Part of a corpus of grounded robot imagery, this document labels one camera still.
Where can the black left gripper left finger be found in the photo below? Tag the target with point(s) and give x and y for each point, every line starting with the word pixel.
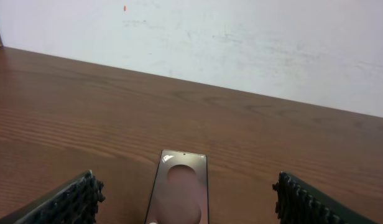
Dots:
pixel 74 202

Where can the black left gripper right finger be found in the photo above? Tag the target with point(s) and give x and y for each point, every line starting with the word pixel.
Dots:
pixel 299 203

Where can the rose gold Galaxy smartphone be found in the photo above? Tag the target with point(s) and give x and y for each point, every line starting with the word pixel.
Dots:
pixel 180 191

